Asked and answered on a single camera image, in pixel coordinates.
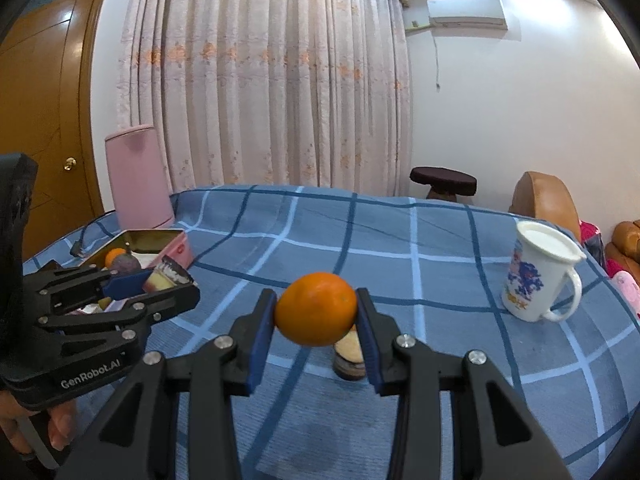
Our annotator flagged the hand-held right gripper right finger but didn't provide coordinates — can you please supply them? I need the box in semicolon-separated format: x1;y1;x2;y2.
355;287;573;480

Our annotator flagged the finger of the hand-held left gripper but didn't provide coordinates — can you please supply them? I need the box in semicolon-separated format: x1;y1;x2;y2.
39;283;202;334
22;261;155;307

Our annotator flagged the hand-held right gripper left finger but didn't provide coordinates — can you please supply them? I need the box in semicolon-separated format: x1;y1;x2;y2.
55;289;278;480

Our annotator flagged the purple round fruit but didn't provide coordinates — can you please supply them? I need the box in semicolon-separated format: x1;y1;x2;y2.
109;243;141;276

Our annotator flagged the metal tin box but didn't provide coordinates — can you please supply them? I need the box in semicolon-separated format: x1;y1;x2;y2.
75;228;192;317

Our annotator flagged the large orange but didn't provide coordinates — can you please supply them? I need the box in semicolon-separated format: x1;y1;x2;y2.
274;272;359;347

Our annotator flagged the person's left hand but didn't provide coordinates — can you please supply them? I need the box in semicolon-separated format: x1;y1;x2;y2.
0;391;80;457

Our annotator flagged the pink electric kettle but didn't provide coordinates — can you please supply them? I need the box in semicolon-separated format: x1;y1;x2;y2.
105;124;176;229

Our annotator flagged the blue plaid tablecloth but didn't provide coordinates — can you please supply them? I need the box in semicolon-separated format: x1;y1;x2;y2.
22;185;635;480

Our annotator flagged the white printed mug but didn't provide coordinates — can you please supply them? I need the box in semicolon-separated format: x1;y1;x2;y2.
501;220;587;324

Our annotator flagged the dark round stool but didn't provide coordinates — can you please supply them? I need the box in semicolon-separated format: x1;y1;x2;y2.
410;166;478;204

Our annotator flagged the wooden door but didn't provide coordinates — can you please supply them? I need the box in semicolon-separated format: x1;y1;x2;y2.
0;0;110;262

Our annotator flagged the brown leather armchair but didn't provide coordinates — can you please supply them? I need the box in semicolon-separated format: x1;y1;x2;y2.
509;171;583;244

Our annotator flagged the pink floral curtain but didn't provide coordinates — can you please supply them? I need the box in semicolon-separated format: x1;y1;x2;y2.
116;0;414;199

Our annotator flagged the pink cloth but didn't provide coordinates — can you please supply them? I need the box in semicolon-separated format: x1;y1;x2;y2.
579;220;607;262

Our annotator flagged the brown leather sofa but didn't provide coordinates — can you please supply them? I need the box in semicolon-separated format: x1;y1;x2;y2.
605;218;640;281

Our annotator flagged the white air conditioner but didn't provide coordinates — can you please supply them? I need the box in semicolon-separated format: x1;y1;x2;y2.
426;0;509;31

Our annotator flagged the black power cable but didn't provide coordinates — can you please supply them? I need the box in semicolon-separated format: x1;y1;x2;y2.
70;221;119;257

